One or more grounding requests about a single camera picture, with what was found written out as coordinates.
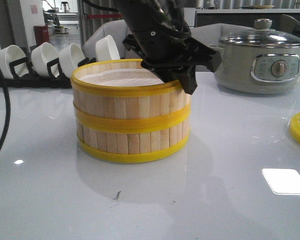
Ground bamboo steamer tray yellow rims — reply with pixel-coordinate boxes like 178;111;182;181
76;118;190;164

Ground red barrier belt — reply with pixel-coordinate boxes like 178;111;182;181
81;13;123;19

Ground grey chair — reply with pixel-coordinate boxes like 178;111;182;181
189;23;256;73
82;19;132;59

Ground white liner cloth upper tray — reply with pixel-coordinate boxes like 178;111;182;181
79;68;164;87

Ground white bowl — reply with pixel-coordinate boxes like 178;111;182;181
95;35;120;62
30;42;59;77
0;45;26;80
58;43;86;78

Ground black bowl rack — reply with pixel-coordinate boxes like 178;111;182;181
0;47;97;89

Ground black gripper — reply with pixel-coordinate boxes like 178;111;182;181
122;34;217;95

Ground grey-green electric cooking pot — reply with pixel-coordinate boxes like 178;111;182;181
210;43;300;94

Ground grey chair left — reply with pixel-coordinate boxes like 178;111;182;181
82;19;132;59

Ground glass pot lid with knob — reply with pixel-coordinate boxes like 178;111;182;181
219;18;300;48

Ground white bowl rightmost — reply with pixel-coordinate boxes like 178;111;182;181
95;35;120;62

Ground black cable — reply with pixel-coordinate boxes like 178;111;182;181
0;53;11;163

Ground dark counter with shelf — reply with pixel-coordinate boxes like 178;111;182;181
195;8;300;30

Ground red bin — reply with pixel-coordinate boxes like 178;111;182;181
33;25;50;46

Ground white bowl far left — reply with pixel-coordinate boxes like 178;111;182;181
0;45;26;80

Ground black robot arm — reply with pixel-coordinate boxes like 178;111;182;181
114;0;222;95

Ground grey chair right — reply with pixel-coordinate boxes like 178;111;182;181
189;23;256;73

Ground white cabinet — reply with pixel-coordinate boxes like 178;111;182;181
183;7;196;28

